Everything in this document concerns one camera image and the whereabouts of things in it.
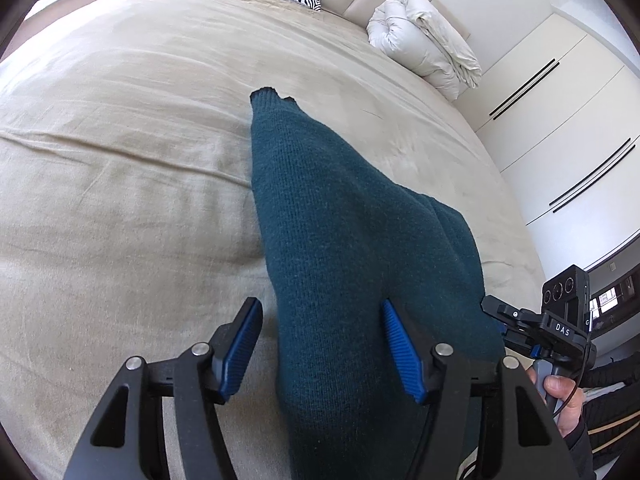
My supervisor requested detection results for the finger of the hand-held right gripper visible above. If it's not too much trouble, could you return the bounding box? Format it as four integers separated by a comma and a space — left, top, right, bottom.
481, 295, 546, 335
501, 331, 543, 362

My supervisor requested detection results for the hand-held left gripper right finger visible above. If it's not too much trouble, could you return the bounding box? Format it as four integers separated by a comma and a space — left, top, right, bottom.
381, 300, 581, 480

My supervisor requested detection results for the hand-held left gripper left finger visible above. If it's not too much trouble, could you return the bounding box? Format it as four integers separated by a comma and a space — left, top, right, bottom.
65, 297, 264, 480

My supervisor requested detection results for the dark teal knit sweater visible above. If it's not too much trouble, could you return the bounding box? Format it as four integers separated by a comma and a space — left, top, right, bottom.
249, 87, 506, 480

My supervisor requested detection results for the person's right forearm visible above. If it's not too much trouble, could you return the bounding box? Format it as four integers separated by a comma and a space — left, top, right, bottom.
565, 354, 640, 480

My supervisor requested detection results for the person's right hand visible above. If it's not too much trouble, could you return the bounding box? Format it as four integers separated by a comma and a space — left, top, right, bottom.
544, 375, 586, 438

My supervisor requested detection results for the dark shelf unit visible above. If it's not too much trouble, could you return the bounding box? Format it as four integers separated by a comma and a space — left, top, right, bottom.
586, 255, 640, 346

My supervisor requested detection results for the white wardrobe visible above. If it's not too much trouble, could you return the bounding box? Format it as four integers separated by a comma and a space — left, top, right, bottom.
452, 10, 640, 271

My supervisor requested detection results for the bed with beige sheet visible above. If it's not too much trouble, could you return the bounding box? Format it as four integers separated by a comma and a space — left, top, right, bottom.
0, 0, 548, 480

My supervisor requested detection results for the white folded duvet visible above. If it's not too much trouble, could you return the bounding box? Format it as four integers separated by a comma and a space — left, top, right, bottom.
367, 0, 483, 102

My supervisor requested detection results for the black wardrobe handle bar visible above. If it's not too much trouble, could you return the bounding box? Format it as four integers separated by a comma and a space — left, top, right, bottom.
488, 59, 556, 116
553, 145, 637, 213
492, 62, 561, 121
548, 137, 632, 206

